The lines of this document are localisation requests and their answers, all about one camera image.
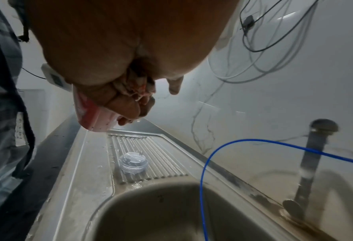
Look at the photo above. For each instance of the person's right hand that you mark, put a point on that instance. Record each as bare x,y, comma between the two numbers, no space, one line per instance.
120,35

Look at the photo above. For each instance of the pink steel tumbler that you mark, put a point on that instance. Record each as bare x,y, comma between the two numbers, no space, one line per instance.
87,113

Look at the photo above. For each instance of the clear plastic lid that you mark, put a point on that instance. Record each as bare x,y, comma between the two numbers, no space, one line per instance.
132,162

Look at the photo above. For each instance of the black power plug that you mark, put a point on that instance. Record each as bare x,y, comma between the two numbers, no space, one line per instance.
248,22

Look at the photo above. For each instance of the blue plaid clothing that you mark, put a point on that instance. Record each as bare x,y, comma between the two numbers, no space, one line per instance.
4,106

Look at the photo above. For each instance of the stainless steel sink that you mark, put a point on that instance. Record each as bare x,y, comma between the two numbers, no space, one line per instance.
152,200

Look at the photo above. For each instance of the thin blue tube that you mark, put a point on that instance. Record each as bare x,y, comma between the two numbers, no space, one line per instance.
203,188

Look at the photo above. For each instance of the metal faucet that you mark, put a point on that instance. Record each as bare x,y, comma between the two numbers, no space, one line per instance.
311,164

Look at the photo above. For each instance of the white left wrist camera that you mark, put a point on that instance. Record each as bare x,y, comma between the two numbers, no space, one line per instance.
56,78

